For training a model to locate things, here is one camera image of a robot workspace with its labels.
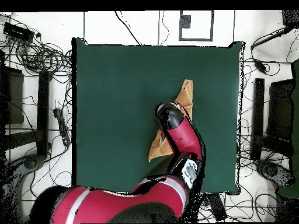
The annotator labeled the tan terry towel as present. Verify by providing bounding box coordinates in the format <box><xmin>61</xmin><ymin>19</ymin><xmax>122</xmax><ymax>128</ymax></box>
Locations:
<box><xmin>148</xmin><ymin>79</ymin><xmax>194</xmax><ymax>163</ymax></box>

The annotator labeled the dark green table cloth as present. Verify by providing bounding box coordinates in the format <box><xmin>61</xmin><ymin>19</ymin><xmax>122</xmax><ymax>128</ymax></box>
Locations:
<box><xmin>71</xmin><ymin>37</ymin><xmax>245</xmax><ymax>196</ymax></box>

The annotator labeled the black power strip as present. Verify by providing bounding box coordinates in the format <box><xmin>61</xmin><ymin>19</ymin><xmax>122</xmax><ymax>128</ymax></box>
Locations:
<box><xmin>53</xmin><ymin>107</ymin><xmax>71</xmax><ymax>147</ymax></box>

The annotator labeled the black stand bar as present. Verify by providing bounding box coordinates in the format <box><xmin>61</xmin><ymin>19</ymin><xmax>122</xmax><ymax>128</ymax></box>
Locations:
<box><xmin>36</xmin><ymin>71</ymin><xmax>53</xmax><ymax>156</ymax></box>
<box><xmin>251</xmin><ymin>78</ymin><xmax>266</xmax><ymax>161</ymax></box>

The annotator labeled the black power brick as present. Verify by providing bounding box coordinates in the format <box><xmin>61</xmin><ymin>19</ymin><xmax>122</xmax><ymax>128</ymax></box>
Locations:
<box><xmin>206</xmin><ymin>192</ymin><xmax>228</xmax><ymax>222</ymax></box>

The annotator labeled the black power adapter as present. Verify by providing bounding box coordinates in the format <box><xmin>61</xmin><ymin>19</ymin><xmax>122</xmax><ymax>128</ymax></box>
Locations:
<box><xmin>253</xmin><ymin>58</ymin><xmax>269</xmax><ymax>75</ymax></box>

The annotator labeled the dark square case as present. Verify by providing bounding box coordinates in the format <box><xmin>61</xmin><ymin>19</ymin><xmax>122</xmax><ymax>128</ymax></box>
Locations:
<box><xmin>266</xmin><ymin>79</ymin><xmax>295</xmax><ymax>141</ymax></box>
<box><xmin>0</xmin><ymin>66</ymin><xmax>25</xmax><ymax>126</ymax></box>

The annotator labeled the black rod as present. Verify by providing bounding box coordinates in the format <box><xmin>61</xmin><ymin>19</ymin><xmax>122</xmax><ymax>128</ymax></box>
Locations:
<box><xmin>250</xmin><ymin>26</ymin><xmax>293</xmax><ymax>51</ymax></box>

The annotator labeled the black electronics box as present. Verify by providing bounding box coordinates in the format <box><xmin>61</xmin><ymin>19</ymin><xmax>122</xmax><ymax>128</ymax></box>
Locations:
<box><xmin>3</xmin><ymin>22</ymin><xmax>35</xmax><ymax>43</ymax></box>

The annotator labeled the long black cable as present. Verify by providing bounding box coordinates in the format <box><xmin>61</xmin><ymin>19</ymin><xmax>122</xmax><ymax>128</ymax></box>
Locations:
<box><xmin>114</xmin><ymin>10</ymin><xmax>142</xmax><ymax>46</ymax></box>

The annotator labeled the tangled black cable bundle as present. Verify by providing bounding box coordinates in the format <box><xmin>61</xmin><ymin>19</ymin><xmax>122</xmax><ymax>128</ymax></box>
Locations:
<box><xmin>0</xmin><ymin>13</ymin><xmax>73</xmax><ymax>78</ymax></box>
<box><xmin>198</xmin><ymin>192</ymin><xmax>233</xmax><ymax>222</ymax></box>

